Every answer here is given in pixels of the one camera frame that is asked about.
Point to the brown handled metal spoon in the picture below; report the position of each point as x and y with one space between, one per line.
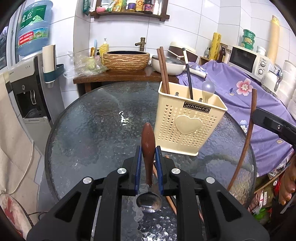
149 202

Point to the water dispenser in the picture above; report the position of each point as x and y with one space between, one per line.
39 103

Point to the hand with gold nails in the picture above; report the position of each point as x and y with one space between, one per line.
287 184

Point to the brown glass bottle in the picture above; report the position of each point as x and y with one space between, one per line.
222 53

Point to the green stacked bowls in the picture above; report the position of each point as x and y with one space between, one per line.
248 39

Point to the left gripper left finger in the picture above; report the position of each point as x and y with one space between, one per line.
92 209

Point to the stool with cushion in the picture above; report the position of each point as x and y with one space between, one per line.
16 215

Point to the white paper cup stack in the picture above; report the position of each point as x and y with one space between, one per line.
49 58

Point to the cream plastic utensil holder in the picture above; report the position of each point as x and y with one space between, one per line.
182 124

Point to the teal cup holder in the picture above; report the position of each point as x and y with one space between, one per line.
53 75

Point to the tall beige roll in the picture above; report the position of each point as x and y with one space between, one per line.
274 37

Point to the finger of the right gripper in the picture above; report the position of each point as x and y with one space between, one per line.
273 123

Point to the white microwave oven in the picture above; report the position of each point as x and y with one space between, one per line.
252 63

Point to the silver metal spoon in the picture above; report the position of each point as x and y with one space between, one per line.
208 89

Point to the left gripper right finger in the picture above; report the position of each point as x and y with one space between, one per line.
224 217

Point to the green hanging packet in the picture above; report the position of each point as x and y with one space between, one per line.
86 7

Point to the woven basin sink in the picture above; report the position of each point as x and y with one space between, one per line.
125 61

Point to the clear plastic bag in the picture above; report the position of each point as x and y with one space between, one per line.
84 66

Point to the brown wooden chopstick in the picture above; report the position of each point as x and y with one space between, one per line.
162 71
166 81

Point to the yellow soap bottle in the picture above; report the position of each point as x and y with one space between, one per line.
104 48

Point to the bronze faucet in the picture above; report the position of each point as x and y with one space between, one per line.
141 44

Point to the blue water jug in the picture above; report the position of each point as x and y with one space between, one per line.
34 27

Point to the wooden sink counter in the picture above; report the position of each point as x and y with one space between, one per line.
86 84

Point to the yellow wrap roll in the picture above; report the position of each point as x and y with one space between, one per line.
214 49

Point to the black chopstick gold band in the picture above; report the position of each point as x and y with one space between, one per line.
188 72

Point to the beige cloth cover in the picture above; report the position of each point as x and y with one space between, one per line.
19 156

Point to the white kettle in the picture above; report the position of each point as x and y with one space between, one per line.
272 79

